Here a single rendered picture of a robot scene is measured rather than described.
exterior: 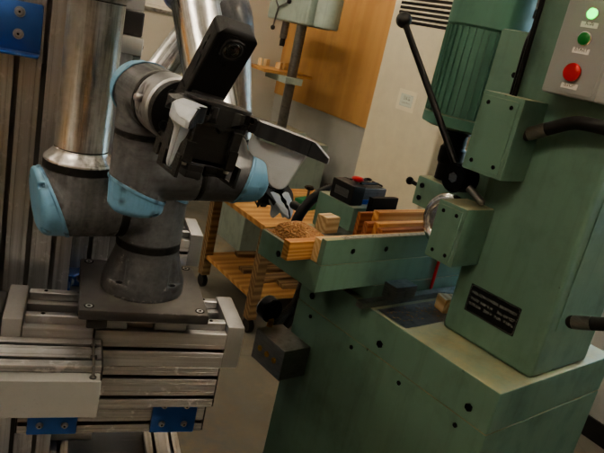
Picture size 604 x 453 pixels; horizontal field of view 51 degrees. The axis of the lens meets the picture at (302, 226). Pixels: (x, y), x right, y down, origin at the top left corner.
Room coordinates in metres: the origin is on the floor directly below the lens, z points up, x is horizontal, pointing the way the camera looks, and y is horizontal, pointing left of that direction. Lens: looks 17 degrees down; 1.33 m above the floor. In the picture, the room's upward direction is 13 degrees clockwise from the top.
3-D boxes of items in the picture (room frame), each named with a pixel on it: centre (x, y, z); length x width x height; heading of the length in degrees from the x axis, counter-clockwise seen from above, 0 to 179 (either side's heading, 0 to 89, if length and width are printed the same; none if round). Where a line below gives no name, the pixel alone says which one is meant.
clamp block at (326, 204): (1.55, -0.12, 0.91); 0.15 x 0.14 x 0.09; 132
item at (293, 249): (1.39, -0.23, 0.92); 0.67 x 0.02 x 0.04; 132
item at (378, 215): (1.49, -0.23, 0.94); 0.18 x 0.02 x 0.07; 132
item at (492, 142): (1.20, -0.33, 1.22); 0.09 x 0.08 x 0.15; 42
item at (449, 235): (1.22, -0.31, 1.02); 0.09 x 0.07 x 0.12; 132
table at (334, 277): (1.49, -0.18, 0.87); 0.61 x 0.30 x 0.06; 132
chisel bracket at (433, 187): (1.44, -0.31, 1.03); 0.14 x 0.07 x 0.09; 42
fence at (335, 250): (1.38, -0.27, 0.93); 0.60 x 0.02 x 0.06; 132
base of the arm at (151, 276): (1.08, 0.27, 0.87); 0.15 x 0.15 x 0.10
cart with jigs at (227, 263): (2.94, 0.07, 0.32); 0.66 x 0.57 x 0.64; 128
